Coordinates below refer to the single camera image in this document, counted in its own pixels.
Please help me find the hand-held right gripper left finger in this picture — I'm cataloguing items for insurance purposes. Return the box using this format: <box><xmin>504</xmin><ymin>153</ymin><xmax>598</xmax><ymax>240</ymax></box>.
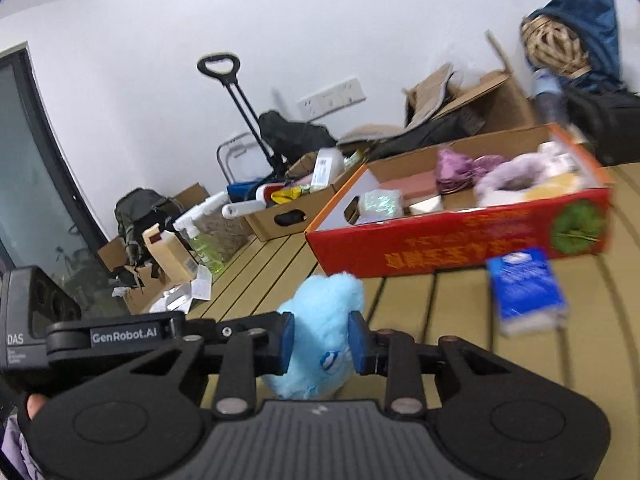
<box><xmin>125</xmin><ymin>311</ymin><xmax>297</xmax><ymax>419</ymax></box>

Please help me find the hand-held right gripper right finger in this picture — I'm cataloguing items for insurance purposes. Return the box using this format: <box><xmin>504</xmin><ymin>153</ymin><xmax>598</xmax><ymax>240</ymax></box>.
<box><xmin>348</xmin><ymin>311</ymin><xmax>512</xmax><ymax>419</ymax></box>

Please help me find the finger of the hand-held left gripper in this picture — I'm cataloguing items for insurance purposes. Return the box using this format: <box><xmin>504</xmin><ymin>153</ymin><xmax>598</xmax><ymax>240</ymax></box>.
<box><xmin>183</xmin><ymin>311</ymin><xmax>281</xmax><ymax>346</ymax></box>

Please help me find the light blue plush toy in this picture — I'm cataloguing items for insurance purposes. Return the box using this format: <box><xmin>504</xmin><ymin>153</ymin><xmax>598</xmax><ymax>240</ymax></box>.
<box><xmin>262</xmin><ymin>272</ymin><xmax>367</xmax><ymax>401</ymax></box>

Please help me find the red cardboard box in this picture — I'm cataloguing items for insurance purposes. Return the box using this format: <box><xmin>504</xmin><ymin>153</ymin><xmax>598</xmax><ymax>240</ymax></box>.
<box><xmin>305</xmin><ymin>124</ymin><xmax>614</xmax><ymax>279</ymax></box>

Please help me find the pink sponge block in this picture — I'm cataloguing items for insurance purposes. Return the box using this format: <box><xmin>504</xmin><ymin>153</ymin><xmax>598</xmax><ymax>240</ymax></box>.
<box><xmin>397</xmin><ymin>170</ymin><xmax>444</xmax><ymax>204</ymax></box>

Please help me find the blue tissue packet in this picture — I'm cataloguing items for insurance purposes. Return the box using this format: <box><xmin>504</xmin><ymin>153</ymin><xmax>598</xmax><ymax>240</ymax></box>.
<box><xmin>486</xmin><ymin>247</ymin><xmax>571</xmax><ymax>337</ymax></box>

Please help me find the pink fabric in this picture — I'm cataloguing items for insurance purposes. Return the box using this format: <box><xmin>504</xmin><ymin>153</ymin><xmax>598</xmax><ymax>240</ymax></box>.
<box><xmin>435</xmin><ymin>148</ymin><xmax>507</xmax><ymax>194</ymax></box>

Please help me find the lilac fluffy toy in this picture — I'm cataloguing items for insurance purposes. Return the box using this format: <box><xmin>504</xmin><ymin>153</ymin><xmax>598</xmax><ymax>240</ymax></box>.
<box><xmin>474</xmin><ymin>154</ymin><xmax>547</xmax><ymax>207</ymax></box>

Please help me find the yellow plush toy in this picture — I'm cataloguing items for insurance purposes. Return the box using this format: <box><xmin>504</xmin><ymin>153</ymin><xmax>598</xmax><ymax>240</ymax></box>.
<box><xmin>520</xmin><ymin>170</ymin><xmax>585</xmax><ymax>202</ymax></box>

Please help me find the person's left hand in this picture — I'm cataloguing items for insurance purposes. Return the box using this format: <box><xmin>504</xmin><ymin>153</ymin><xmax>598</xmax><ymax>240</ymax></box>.
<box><xmin>17</xmin><ymin>391</ymin><xmax>55</xmax><ymax>441</ymax></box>

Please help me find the white flat packet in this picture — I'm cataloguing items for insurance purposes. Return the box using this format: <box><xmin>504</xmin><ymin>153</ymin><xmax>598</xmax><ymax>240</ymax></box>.
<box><xmin>150</xmin><ymin>265</ymin><xmax>212</xmax><ymax>312</ymax></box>

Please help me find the green liquid spray bottle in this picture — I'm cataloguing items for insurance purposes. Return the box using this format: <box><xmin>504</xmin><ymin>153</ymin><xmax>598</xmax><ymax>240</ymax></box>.
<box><xmin>175</xmin><ymin>217</ymin><xmax>224</xmax><ymax>274</ymax></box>

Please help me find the low cardboard box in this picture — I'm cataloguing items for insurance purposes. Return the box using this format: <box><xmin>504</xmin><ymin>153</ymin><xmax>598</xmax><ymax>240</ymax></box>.
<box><xmin>97</xmin><ymin>235</ymin><xmax>167</xmax><ymax>314</ymax></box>

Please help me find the tan carton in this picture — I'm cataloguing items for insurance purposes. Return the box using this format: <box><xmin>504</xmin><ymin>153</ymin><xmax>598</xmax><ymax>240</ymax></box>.
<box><xmin>142</xmin><ymin>225</ymin><xmax>199</xmax><ymax>284</ymax></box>

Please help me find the jar with brown contents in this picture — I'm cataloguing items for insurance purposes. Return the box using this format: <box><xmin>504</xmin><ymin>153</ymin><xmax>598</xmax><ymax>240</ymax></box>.
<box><xmin>200</xmin><ymin>212</ymin><xmax>252</xmax><ymax>262</ymax></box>

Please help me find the dark backpack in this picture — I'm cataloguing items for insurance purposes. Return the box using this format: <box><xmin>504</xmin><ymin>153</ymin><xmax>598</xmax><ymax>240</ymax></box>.
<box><xmin>114</xmin><ymin>189</ymin><xmax>177</xmax><ymax>267</ymax></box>

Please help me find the iridescent green packet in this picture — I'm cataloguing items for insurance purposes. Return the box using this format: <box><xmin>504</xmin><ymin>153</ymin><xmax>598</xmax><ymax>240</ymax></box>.
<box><xmin>359</xmin><ymin>189</ymin><xmax>405</xmax><ymax>221</ymax></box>

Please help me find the yellow packet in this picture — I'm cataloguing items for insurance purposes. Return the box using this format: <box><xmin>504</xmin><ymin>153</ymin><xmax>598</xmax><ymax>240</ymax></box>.
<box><xmin>272</xmin><ymin>186</ymin><xmax>314</xmax><ymax>206</ymax></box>

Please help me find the white carton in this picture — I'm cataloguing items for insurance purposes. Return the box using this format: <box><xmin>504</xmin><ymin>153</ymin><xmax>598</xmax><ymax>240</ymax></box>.
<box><xmin>311</xmin><ymin>148</ymin><xmax>347</xmax><ymax>194</ymax></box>

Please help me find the dark glass door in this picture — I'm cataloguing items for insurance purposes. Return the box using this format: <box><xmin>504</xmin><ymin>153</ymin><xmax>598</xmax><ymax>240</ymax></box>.
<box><xmin>0</xmin><ymin>42</ymin><xmax>122</xmax><ymax>311</ymax></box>

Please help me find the black pouch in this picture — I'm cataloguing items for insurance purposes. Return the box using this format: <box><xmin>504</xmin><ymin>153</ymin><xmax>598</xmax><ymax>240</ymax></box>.
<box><xmin>257</xmin><ymin>110</ymin><xmax>339</xmax><ymax>162</ymax></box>

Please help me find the black flat case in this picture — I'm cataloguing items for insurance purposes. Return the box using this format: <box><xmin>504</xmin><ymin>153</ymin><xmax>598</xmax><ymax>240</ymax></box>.
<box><xmin>370</xmin><ymin>110</ymin><xmax>487</xmax><ymax>162</ymax></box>

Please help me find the open brown cardboard box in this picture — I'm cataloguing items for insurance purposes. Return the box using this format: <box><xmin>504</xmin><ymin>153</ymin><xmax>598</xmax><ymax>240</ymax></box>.
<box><xmin>404</xmin><ymin>30</ymin><xmax>539</xmax><ymax>137</ymax></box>

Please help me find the black bag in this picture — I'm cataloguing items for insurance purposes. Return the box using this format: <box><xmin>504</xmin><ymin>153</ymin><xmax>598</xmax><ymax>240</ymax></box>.
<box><xmin>562</xmin><ymin>85</ymin><xmax>640</xmax><ymax>167</ymax></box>

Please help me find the wicker ball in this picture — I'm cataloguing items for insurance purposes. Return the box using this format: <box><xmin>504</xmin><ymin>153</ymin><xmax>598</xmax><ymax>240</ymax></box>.
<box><xmin>520</xmin><ymin>16</ymin><xmax>592</xmax><ymax>74</ymax></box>

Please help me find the cardboard box with handle hole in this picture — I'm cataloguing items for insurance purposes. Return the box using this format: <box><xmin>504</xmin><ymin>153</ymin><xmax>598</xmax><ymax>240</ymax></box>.
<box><xmin>244</xmin><ymin>152</ymin><xmax>369</xmax><ymax>242</ymax></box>

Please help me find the grey metal frame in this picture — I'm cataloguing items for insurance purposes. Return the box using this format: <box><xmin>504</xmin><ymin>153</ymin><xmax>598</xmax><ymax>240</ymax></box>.
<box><xmin>216</xmin><ymin>132</ymin><xmax>262</xmax><ymax>187</ymax></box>

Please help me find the black trolley handle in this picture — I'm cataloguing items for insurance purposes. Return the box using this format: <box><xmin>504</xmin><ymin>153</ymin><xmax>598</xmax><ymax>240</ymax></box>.
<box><xmin>197</xmin><ymin>52</ymin><xmax>289</xmax><ymax>182</ymax></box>

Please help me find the white wall socket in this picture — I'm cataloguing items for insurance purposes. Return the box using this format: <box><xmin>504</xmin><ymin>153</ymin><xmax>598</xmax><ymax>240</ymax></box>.
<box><xmin>297</xmin><ymin>77</ymin><xmax>367</xmax><ymax>119</ymax></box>

